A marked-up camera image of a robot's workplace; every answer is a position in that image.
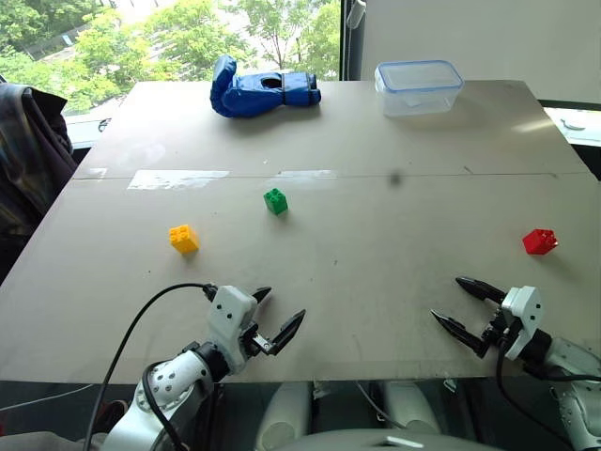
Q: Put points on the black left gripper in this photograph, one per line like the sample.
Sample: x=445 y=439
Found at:
x=257 y=343

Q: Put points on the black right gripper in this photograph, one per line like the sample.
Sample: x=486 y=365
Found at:
x=500 y=329

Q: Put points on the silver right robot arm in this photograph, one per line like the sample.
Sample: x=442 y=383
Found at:
x=573 y=357

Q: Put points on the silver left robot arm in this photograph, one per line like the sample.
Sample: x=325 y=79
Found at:
x=164 y=380

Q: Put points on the red toy brick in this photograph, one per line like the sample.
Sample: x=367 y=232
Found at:
x=539 y=243

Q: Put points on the white rounded shell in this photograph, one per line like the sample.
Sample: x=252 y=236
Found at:
x=408 y=406
x=284 y=413

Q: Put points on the green toy brick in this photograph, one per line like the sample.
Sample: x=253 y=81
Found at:
x=277 y=202

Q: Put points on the yellow toy brick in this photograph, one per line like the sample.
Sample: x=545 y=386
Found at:
x=185 y=240

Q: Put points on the grey rounded robot torso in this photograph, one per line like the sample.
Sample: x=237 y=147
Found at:
x=375 y=444

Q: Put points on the blue boxing glove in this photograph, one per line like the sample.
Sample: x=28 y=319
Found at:
x=253 y=96

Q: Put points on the clear plastic lidded container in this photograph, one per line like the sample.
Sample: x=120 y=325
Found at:
x=413 y=94

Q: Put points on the dark draped jacket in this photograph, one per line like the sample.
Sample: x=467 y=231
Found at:
x=28 y=155

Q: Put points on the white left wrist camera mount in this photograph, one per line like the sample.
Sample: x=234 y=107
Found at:
x=230 y=315

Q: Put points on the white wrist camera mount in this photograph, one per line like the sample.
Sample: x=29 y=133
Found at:
x=230 y=315
x=528 y=305

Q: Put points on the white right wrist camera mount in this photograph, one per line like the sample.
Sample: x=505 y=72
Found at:
x=528 y=305

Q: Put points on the dark window frame post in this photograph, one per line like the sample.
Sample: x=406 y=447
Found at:
x=349 y=51

